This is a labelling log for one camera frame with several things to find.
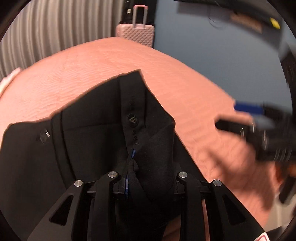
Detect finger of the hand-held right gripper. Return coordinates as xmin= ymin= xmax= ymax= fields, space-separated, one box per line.
xmin=215 ymin=119 xmax=255 ymax=140
xmin=233 ymin=101 xmax=266 ymax=117

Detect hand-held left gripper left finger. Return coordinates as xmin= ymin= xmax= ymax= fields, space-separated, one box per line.
xmin=26 ymin=171 xmax=130 ymax=241

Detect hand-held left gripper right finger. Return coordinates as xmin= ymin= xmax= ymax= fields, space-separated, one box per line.
xmin=175 ymin=171 xmax=266 ymax=241

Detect black pants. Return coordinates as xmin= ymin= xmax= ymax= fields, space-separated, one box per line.
xmin=0 ymin=69 xmax=210 ymax=241

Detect pink bed cover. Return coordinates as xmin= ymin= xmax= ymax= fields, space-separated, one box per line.
xmin=0 ymin=37 xmax=285 ymax=241

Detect pink hard suitcase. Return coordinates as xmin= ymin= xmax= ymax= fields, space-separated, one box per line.
xmin=115 ymin=5 xmax=155 ymax=48

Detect black hard suitcase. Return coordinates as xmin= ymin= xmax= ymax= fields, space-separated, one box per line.
xmin=124 ymin=0 xmax=158 ymax=26

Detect beige pleated curtain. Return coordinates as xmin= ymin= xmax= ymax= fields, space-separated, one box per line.
xmin=0 ymin=0 xmax=124 ymax=80

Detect black power cable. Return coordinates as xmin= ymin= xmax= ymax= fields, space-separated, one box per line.
xmin=208 ymin=5 xmax=221 ymax=29

